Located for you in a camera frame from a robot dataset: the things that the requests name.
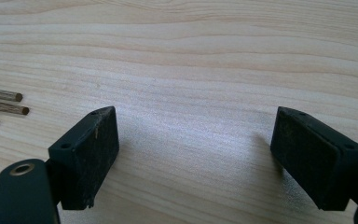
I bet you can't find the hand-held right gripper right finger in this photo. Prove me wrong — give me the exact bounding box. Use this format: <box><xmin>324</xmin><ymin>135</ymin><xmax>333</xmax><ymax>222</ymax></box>
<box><xmin>269</xmin><ymin>105</ymin><xmax>358</xmax><ymax>213</ymax></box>

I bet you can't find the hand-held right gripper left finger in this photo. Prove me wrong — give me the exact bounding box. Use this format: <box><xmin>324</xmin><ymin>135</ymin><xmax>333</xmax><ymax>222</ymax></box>
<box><xmin>47</xmin><ymin>105</ymin><xmax>120</xmax><ymax>211</ymax></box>

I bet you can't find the brown wooden chopstick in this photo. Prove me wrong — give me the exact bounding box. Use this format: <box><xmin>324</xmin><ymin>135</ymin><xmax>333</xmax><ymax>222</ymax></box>
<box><xmin>0</xmin><ymin>98</ymin><xmax>31</xmax><ymax>117</ymax></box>
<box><xmin>0</xmin><ymin>86</ymin><xmax>24</xmax><ymax>103</ymax></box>

